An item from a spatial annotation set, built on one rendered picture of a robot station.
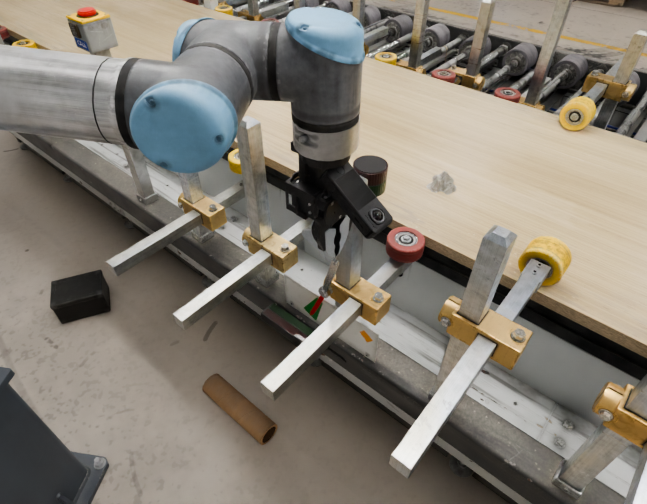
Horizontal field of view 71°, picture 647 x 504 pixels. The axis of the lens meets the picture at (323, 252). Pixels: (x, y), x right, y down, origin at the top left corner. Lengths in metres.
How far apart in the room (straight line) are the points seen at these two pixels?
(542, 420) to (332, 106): 0.82
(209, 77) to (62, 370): 1.71
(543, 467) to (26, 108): 0.94
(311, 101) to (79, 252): 2.07
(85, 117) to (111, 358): 1.59
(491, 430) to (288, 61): 0.75
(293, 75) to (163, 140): 0.18
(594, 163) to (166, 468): 1.56
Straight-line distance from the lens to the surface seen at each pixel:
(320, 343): 0.84
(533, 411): 1.13
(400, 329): 1.17
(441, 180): 1.14
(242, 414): 1.67
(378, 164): 0.79
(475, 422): 0.99
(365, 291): 0.90
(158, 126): 0.46
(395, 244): 0.95
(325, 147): 0.60
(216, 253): 1.25
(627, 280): 1.06
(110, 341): 2.08
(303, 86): 0.57
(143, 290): 2.22
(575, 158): 1.38
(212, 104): 0.45
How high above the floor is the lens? 1.55
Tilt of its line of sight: 44 degrees down
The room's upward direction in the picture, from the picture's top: straight up
